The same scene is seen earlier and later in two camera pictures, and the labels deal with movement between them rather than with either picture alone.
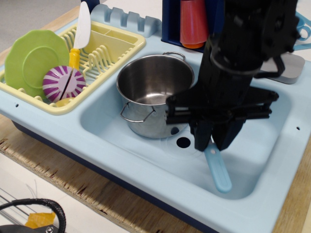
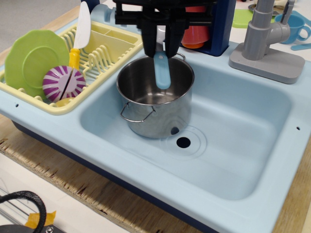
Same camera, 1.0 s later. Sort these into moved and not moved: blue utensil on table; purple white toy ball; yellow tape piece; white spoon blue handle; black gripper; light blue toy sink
Moved: black gripper; white spoon blue handle
Not moved: yellow tape piece; light blue toy sink; purple white toy ball; blue utensil on table
